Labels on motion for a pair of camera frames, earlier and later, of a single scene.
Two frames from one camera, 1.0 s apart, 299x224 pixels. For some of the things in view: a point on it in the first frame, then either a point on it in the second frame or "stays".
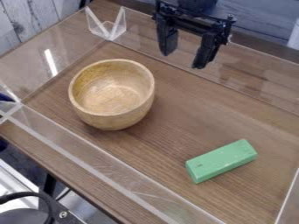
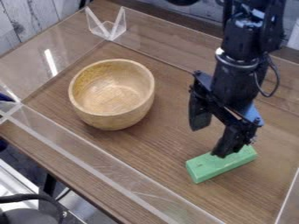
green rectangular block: x=203 y=166 stays
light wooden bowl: x=109 y=94 stays
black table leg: x=51 y=184 stays
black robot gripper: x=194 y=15 to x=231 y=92
